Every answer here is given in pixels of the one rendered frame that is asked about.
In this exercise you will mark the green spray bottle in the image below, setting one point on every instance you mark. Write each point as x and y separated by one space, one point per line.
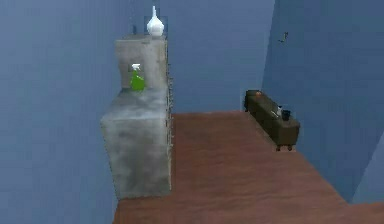
137 81

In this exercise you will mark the white vase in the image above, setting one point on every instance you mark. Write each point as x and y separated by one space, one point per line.
155 25

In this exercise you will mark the dark brown console table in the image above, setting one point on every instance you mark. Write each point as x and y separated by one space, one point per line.
271 121

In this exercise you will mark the black cup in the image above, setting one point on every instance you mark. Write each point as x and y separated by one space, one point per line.
286 115

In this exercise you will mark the grey stepped cabinet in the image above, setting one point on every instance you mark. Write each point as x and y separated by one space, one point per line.
140 133

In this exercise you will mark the dark wall hook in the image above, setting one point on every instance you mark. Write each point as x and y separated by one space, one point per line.
283 37

